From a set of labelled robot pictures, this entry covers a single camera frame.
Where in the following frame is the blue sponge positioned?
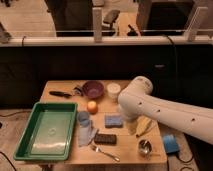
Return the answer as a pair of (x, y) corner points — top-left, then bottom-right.
(104, 115), (123, 128)

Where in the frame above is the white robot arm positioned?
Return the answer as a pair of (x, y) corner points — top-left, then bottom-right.
(118, 76), (213, 145)

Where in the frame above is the green plastic tray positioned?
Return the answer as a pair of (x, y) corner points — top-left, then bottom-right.
(14, 102), (77, 161)

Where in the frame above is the silver metal measuring cup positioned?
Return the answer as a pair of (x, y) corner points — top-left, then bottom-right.
(138, 139), (157, 157)

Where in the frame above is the wooden table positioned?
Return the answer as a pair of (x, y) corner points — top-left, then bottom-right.
(40, 80), (167, 165)

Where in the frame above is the white plastic container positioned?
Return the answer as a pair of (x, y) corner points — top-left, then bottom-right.
(107, 83), (121, 100)

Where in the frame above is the orange round fruit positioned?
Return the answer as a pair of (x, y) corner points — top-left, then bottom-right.
(87, 101), (98, 114)

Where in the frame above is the silver fork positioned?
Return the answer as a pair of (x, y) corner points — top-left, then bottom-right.
(89, 143), (121, 163)

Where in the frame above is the blue-grey cloth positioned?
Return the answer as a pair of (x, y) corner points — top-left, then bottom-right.
(78, 126), (98, 147)

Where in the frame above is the blue plastic cup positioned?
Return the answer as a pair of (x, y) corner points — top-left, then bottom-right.
(77, 111), (90, 127)

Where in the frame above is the purple bowl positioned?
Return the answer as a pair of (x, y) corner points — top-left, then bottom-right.
(82, 80), (104, 99)

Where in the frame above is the small metal clip object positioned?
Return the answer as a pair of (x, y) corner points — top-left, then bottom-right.
(73, 85), (83, 96)

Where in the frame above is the black office chair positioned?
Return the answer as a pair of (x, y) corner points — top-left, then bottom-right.
(102, 10), (120, 36)

